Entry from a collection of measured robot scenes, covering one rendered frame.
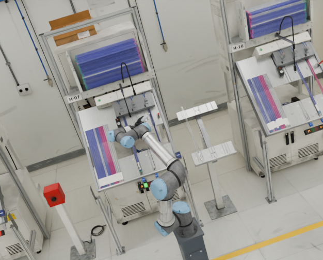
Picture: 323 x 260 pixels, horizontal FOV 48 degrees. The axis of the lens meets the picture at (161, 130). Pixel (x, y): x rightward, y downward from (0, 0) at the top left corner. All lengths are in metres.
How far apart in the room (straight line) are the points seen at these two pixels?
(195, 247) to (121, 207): 1.08
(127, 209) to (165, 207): 1.33
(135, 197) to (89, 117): 0.88
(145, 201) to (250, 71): 1.53
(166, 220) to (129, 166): 0.77
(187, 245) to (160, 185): 0.68
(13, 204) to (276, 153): 2.46
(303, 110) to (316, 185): 0.79
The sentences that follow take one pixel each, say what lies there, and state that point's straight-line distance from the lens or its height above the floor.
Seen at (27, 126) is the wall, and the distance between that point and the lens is 4.89.
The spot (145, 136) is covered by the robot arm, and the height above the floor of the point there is 1.30.
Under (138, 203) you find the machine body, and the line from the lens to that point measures 3.49.
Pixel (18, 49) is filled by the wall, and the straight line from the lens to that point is 4.56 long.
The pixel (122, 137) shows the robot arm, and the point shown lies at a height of 1.34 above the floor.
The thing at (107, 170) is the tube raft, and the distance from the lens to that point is 2.98.
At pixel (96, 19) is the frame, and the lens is 2.96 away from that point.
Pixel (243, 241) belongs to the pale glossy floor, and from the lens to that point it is 3.23.
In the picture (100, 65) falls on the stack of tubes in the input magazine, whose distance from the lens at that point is 2.98.
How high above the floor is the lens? 2.40
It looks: 29 degrees down
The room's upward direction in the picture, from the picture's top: 16 degrees counter-clockwise
